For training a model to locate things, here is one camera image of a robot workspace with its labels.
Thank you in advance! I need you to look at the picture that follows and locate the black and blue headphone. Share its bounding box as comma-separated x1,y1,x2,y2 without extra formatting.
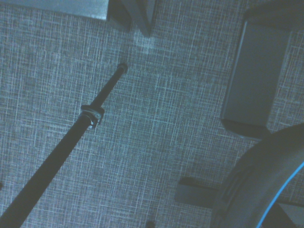
211,123,304,228

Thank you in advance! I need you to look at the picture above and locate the black tripod leg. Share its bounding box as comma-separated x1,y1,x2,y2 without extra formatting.
0,62,129,228

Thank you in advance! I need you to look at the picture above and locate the large grey rectangular case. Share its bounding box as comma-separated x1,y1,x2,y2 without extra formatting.
220,6,304,140

